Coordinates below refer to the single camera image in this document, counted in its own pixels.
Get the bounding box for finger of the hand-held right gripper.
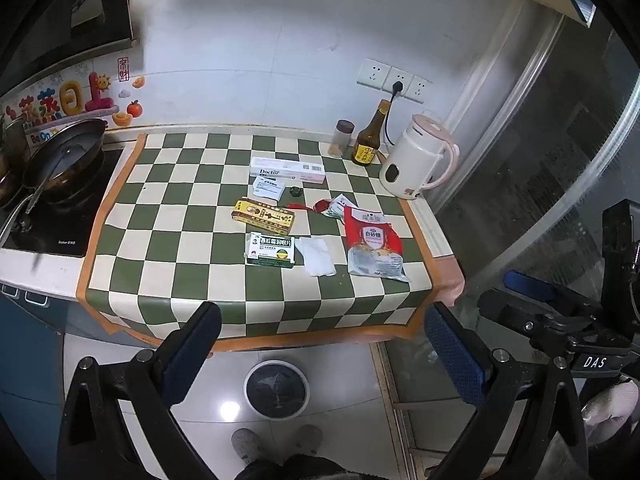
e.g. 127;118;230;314
477;288;572;347
502;269;603;322

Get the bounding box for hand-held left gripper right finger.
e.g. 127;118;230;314
424;301;592;480

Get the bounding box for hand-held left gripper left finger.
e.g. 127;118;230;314
56;301;223;480

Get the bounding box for round white trash can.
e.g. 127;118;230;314
243;359;310;420

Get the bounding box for green white medicine box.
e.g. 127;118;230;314
246;231;296;269

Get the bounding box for red white sugar bag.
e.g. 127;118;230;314
344;205;411;283

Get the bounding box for yellow cardboard box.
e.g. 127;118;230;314
231;197;296;233

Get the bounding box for white tissue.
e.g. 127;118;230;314
295;237;337;277

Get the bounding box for small white sachet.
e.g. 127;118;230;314
251;180;287;202

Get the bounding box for red white wrapper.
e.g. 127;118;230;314
313;193;357;223

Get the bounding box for white toothpaste box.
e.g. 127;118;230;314
249;156;327;186

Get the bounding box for person's right hand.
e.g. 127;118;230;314
580;376;640;441

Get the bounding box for green white checkered tablecloth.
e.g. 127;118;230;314
76;132;467;353

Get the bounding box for person's left shoe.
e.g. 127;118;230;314
231;428;264;466

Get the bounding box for person's shoe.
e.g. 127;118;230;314
231;428;264;466
295;425;324;457

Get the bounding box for glass sliding door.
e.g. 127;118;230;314
430;7;640;311

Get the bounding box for person's right shoe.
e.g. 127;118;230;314
295;425;324;457

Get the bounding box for person's dark pants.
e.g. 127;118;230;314
235;454;351;480

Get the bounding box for blue kitchen cabinet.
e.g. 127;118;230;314
0;280;166;480

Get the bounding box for white pink electric kettle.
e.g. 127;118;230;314
378;112;461;202

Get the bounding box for black induction cooktop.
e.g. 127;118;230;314
0;147;124;260

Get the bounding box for dark sauce bottle yellow label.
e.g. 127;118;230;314
351;99;392;167

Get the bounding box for clear spice jar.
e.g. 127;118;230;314
331;119;356;158

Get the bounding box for black range hood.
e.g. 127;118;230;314
0;0;134;97

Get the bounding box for black power cable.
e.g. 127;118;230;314
381;95;401;153

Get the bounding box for white wall socket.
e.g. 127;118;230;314
409;75;434;103
386;66;415;97
356;57;392;88

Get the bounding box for dark wok with handle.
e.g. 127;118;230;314
10;117;108;233

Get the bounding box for colourful wall sticker set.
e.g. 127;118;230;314
0;57;147;149

